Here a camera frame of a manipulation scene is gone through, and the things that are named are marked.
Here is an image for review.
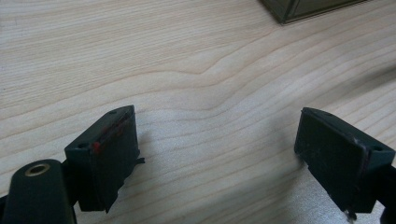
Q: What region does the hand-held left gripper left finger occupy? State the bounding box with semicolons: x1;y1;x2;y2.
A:
64;105;146;214

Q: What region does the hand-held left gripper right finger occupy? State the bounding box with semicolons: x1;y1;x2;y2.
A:
293;106;396;218

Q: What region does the dark olive box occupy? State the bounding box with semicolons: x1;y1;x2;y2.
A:
258;0;368;25

